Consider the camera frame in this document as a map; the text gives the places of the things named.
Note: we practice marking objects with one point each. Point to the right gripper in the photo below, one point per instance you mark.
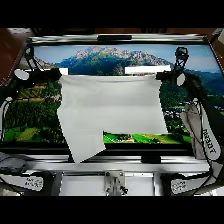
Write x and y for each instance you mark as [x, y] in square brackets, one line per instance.
[164, 76]

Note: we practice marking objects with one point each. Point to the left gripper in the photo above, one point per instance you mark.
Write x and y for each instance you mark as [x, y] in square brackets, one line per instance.
[53, 74]

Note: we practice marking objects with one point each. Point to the white garment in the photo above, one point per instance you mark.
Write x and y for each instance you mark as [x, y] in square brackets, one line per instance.
[110, 103]

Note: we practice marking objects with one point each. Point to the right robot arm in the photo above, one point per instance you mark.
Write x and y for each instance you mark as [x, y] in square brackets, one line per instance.
[208, 140]

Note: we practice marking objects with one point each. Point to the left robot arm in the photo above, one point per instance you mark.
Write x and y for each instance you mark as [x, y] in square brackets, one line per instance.
[30, 77]

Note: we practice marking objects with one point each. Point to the dark grey garment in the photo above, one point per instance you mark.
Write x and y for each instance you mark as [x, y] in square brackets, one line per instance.
[11, 163]

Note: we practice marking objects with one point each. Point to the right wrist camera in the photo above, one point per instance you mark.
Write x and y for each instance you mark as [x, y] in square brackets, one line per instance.
[181, 53]

